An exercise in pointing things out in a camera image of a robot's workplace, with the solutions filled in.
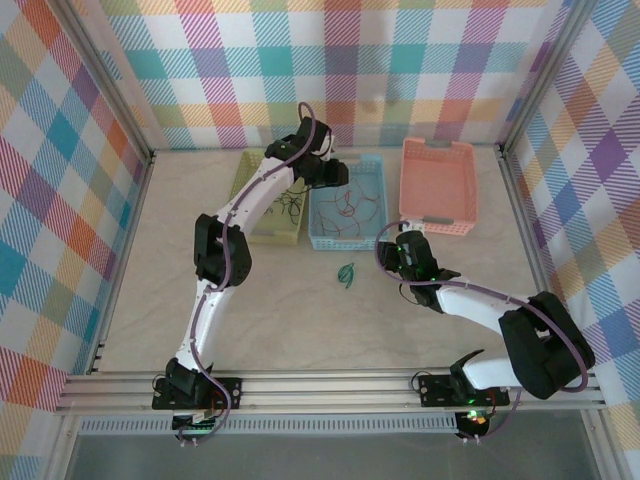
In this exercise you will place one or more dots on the coloured rubber bands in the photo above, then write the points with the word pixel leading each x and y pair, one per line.
pixel 322 220

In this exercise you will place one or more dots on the blue perforated plastic basket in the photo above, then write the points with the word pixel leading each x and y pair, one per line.
pixel 350 244

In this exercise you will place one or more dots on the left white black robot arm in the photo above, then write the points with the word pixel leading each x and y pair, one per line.
pixel 210 325

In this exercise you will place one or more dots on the pink perforated plastic basket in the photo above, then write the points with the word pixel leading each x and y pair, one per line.
pixel 437 185

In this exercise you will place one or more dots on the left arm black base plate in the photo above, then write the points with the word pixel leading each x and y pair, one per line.
pixel 230 392

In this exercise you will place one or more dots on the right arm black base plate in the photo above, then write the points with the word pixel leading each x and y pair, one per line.
pixel 435 391

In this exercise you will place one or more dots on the aluminium side rail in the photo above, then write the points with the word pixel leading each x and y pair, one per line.
pixel 525 225
pixel 125 250

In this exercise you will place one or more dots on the aluminium mounting rail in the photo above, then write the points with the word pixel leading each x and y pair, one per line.
pixel 325 390

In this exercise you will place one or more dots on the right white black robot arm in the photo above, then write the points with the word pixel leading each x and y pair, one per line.
pixel 470 305

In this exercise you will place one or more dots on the green rubber band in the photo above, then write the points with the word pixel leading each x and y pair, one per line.
pixel 345 272

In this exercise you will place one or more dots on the aluminium frame post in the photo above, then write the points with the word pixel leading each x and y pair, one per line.
pixel 112 80
pixel 541 75

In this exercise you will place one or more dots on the green perforated plastic basket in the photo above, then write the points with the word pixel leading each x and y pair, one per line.
pixel 250 162

